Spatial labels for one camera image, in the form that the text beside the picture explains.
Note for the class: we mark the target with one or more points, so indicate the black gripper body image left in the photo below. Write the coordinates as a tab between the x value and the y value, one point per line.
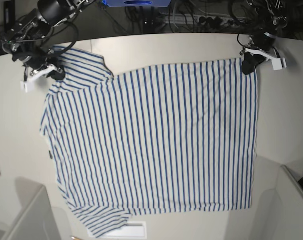
37	60

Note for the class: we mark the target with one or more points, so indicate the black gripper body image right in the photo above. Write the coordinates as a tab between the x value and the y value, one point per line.
263	41

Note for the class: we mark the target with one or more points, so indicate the blue white striped T-shirt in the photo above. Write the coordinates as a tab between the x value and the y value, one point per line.
167	138

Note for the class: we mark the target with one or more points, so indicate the white power strip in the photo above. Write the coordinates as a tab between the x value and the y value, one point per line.
188	19

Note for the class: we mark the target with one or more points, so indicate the blue box with oval hole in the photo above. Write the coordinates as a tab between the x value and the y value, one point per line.
137	3

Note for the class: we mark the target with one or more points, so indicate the grey partition panel left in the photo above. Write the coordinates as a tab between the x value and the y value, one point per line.
36	220

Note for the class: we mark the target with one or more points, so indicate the grey partition panel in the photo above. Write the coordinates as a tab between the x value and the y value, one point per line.
290	224
36	220

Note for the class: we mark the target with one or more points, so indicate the grey partition panel right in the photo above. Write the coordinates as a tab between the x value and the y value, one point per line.
290	224

